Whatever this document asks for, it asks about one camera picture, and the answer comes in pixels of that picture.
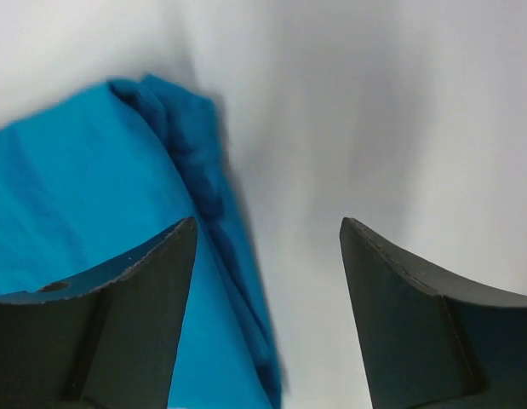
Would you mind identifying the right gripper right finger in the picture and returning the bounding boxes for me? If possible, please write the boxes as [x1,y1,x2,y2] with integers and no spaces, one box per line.
[340,218,527,408]

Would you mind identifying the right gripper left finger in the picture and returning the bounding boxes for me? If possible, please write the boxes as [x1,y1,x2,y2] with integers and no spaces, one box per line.
[0,217,198,408]

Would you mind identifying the blue polo shirt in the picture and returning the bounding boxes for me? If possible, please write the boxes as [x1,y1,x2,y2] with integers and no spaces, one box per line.
[0,76,282,408]

